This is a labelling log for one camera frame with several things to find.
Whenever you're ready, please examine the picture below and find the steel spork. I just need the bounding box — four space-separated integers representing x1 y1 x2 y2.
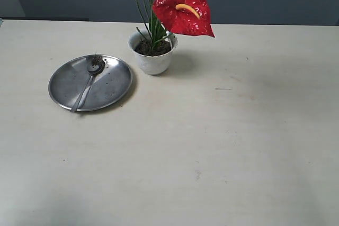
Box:
71 54 104 112

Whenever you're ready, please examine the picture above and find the red artificial anthurium flower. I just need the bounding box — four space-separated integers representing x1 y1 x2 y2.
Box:
134 0 215 57

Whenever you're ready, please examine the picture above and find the white plastic flower pot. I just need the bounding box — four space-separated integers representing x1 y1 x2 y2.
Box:
128 29 178 76

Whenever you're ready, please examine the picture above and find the round steel plate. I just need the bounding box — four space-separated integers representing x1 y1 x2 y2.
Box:
48 54 133 112

